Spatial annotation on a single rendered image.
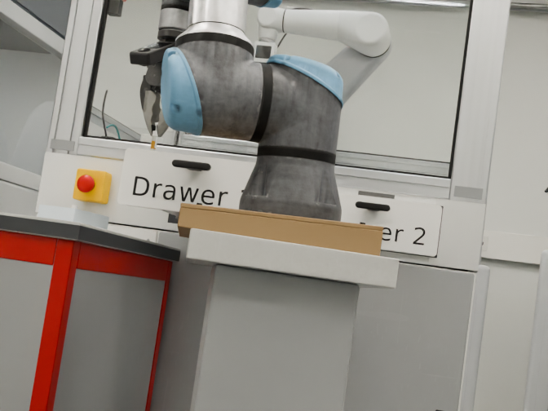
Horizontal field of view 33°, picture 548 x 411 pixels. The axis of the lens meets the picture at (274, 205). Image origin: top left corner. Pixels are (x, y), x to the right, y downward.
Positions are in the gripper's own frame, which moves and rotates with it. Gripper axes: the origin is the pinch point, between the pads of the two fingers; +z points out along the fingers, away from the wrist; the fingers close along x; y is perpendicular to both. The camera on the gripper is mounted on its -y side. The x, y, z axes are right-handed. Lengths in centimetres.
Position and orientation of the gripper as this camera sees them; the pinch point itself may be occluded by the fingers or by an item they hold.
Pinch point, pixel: (155, 129)
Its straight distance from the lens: 184.2
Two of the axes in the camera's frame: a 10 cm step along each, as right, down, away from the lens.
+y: 4.1, 1.4, 9.0
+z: -1.4, 9.9, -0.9
